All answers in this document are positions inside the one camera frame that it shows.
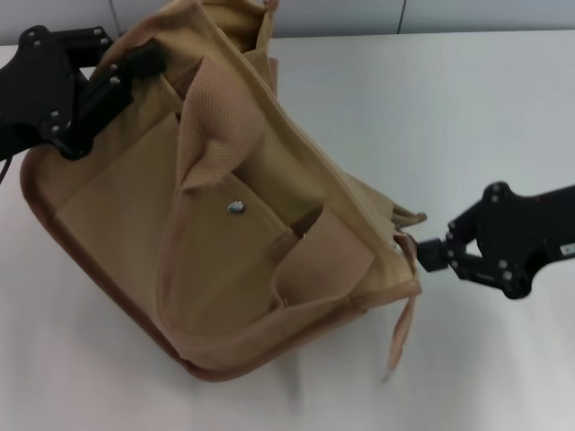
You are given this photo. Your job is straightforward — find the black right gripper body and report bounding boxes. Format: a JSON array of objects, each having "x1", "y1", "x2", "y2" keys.
[{"x1": 477, "y1": 180, "x2": 575, "y2": 302}]

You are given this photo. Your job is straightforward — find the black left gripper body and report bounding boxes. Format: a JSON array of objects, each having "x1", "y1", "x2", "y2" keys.
[{"x1": 0, "y1": 24, "x2": 94, "y2": 163}]

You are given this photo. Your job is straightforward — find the khaki canvas food bag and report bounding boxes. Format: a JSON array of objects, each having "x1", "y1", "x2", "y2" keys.
[{"x1": 17, "y1": 0, "x2": 428, "y2": 383}]

